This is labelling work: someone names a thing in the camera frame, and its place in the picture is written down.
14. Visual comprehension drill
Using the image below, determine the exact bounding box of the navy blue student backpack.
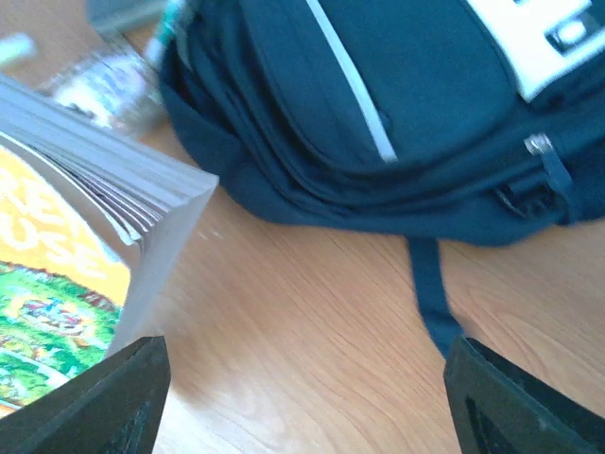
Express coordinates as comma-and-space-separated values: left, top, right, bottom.
159, 1, 604, 353

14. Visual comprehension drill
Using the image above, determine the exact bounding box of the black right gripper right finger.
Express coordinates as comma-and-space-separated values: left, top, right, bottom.
443, 337, 604, 454

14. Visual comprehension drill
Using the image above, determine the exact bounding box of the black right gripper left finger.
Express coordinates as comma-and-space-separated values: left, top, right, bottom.
1, 336, 171, 453

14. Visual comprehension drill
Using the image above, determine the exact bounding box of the purple capped white marker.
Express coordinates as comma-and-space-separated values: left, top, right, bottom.
0, 32, 37, 68

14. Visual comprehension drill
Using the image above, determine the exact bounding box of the green capped white marker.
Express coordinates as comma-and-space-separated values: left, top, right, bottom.
143, 0, 189, 71

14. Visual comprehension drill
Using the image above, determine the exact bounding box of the orange treehouse paperback book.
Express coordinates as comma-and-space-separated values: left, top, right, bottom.
1, 77, 218, 415

